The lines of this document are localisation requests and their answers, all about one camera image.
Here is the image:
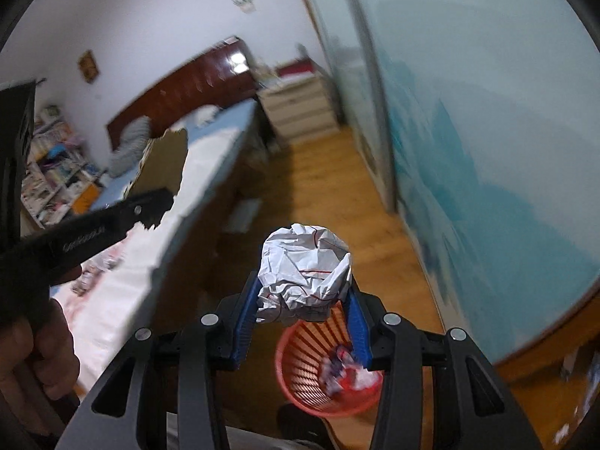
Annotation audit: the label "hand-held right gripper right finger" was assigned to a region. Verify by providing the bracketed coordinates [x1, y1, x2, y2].
[342, 276, 545, 450]

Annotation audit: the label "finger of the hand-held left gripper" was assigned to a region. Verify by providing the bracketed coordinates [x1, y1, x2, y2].
[105, 187, 174, 235]

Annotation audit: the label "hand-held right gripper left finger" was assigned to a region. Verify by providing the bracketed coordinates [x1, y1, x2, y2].
[55, 272, 263, 450]

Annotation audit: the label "torn brown cardboard piece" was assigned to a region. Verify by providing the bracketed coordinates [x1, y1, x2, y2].
[126, 126, 189, 198]

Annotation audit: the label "red plastic basket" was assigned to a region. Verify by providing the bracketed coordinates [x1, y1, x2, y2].
[276, 300, 387, 419]

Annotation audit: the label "white paper red lines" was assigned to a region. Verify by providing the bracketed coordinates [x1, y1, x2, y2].
[255, 223, 353, 324]

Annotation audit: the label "person's left hand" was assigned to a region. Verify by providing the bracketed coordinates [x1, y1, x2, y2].
[0, 297, 81, 401]

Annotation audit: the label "white bookshelf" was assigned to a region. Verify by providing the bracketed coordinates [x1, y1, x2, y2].
[21, 105, 106, 226]

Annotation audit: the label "grey plaid pillow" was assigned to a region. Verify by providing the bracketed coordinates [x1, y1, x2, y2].
[109, 116, 152, 179]

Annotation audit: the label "bed with white cover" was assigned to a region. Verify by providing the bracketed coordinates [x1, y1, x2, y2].
[49, 124, 254, 395]

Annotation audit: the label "rows of books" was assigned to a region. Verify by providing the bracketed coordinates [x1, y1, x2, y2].
[22, 108, 95, 219]

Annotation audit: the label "white and blue pillow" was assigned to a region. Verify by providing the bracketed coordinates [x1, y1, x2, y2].
[187, 105, 221, 127]

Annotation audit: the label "blue bed sheet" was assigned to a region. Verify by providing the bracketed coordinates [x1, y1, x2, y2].
[94, 100, 258, 188]

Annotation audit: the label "dark wooden headboard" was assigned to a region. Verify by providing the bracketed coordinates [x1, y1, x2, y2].
[107, 35, 261, 151]

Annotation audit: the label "cream nightstand with drawers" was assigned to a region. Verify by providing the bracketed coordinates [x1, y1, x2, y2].
[257, 72, 339, 144]

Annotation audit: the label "red box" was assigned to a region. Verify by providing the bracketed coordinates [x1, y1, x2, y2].
[276, 57, 316, 78]

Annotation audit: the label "floral sliding wardrobe door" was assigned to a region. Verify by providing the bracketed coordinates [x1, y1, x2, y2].
[288, 0, 600, 366]

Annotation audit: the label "small wooden wall picture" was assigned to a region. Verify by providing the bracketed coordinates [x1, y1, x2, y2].
[77, 50, 101, 84]

